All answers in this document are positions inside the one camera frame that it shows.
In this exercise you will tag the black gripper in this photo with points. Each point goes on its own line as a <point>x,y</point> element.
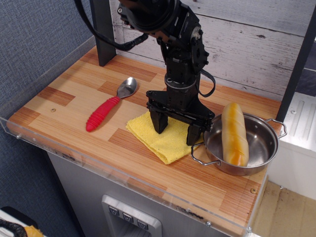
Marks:
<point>180,102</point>

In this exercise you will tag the yellow cloth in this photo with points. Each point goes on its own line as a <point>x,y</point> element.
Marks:
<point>169,146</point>

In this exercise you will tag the toy bread loaf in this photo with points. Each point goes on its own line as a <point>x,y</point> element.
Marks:
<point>234,141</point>

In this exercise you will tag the red handled spoon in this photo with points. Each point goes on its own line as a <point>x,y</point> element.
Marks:
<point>127,88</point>

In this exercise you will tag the silver pot with handles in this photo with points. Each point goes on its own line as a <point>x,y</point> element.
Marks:
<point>263,142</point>

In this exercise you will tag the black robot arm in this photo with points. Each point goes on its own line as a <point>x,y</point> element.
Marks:
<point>179,34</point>

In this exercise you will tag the clear acrylic table guard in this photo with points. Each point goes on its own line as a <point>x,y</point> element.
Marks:
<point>54,87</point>

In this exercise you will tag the grey cabinet with dispenser panel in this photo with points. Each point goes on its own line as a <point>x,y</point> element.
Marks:
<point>107,208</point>

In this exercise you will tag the white appliance at right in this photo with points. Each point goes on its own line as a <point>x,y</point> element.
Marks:
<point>294,167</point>

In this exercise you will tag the yellow object bottom left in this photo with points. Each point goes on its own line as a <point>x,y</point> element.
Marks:
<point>31,231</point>

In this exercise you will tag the dark vertical post left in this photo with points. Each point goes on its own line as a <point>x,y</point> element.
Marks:
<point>102,22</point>

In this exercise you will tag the dark vertical post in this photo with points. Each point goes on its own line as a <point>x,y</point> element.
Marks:
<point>298,68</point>
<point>102,22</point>

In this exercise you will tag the dark vertical post right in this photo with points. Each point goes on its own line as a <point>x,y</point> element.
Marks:
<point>298,68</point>

